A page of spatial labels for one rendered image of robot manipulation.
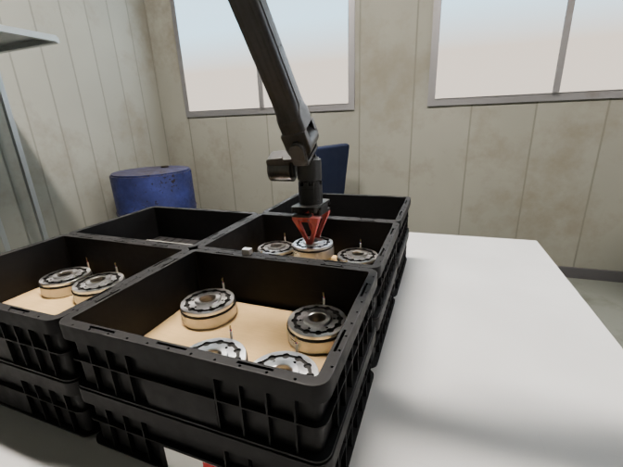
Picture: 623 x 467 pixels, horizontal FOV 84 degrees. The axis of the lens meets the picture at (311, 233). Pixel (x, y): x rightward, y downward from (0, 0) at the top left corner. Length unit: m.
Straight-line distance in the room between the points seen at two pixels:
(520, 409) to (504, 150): 2.30
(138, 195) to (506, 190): 2.63
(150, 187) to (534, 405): 2.42
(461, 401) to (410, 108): 2.35
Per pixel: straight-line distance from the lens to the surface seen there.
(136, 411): 0.58
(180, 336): 0.67
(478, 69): 2.82
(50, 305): 0.93
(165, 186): 2.67
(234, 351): 0.56
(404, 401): 0.70
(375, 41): 2.90
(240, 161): 3.29
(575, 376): 0.87
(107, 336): 0.53
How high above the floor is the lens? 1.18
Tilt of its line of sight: 18 degrees down
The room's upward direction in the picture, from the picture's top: 2 degrees counter-clockwise
